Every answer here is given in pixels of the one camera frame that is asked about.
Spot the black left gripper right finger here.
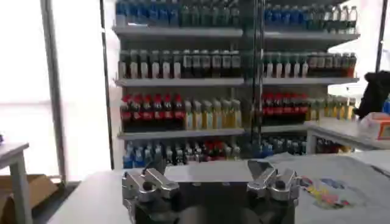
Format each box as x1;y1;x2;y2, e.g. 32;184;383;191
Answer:
246;159;301;203

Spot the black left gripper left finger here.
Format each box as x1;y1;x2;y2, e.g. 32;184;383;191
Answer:
121;156;180;209

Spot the white shirt with colourful print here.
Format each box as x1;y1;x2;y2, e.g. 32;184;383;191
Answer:
264;152;390;224

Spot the white desk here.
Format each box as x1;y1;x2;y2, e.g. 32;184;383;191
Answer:
304;116;390;155

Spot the shelf of bottled drinks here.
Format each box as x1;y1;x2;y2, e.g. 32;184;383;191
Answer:
112;0;361;170

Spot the thin black pole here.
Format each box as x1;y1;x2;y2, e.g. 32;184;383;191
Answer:
99;0;115;170

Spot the brown cardboard box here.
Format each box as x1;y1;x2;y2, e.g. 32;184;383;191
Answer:
0;173;59;224

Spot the white and orange box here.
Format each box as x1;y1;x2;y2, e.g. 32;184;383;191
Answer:
359;111;390;141

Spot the grey metal pole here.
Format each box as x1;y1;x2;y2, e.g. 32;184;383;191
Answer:
40;0;68;185

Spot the white side table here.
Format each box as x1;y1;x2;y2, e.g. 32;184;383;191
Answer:
0;140;34;224

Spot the black bag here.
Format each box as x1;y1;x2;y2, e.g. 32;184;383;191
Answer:
353;70;390;120

